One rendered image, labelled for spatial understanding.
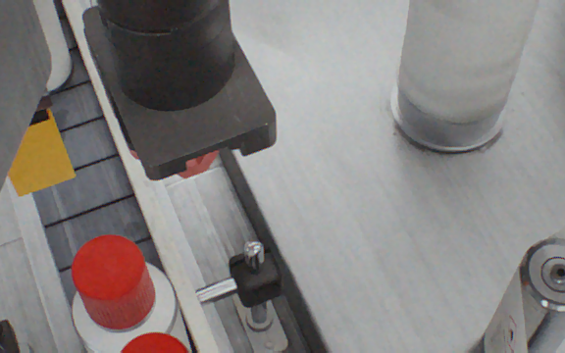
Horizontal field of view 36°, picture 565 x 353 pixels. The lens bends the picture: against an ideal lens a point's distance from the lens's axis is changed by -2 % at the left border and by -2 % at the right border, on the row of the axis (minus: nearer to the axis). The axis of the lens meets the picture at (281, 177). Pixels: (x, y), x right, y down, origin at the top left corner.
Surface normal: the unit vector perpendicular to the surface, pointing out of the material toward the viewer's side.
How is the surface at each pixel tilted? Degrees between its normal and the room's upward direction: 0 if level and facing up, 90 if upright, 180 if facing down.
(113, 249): 2
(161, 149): 1
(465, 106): 93
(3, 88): 90
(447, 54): 90
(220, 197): 0
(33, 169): 90
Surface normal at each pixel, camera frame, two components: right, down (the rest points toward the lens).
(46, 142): 0.39, 0.78
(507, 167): -0.01, -0.53
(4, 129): 0.98, 0.17
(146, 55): -0.15, 0.85
